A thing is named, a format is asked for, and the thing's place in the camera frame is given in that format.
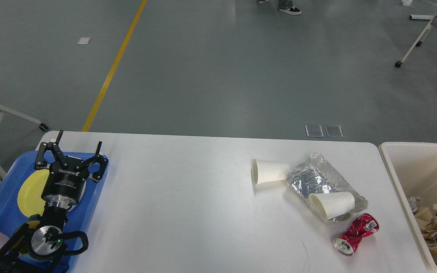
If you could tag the right floor socket cover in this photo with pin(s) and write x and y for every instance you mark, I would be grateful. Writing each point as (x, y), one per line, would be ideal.
(334, 131)

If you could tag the yellow plastic plate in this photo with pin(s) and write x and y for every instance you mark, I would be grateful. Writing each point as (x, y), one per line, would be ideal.
(29, 197)

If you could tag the silver foil bag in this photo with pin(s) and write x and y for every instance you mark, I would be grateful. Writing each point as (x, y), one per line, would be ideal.
(317, 175)

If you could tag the crushed white paper cup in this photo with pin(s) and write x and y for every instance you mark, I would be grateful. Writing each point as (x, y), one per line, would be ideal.
(330, 205)

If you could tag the left floor socket cover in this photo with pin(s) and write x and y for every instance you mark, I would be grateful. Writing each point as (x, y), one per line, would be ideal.
(314, 130)

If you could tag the black sneaker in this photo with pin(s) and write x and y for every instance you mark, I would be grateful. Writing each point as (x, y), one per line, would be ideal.
(292, 10)

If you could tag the brown paper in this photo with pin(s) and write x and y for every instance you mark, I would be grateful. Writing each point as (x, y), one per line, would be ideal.
(427, 223)

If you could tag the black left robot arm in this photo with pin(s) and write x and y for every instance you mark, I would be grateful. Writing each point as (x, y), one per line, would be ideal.
(60, 248)

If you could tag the upright-lying white paper cup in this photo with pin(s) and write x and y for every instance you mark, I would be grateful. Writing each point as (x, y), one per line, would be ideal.
(268, 171)

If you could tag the floor socket cover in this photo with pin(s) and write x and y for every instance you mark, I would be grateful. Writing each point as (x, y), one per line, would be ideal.
(314, 130)
(334, 131)

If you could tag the blue plastic tray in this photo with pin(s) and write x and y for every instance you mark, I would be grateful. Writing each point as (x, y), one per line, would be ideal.
(11, 217)

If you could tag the crushed red soda can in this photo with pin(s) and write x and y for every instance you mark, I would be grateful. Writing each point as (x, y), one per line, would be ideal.
(363, 226)

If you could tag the beige plastic bin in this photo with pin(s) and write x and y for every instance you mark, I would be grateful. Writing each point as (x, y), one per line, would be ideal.
(412, 167)

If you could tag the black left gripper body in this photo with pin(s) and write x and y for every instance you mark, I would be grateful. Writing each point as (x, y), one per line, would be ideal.
(62, 184)

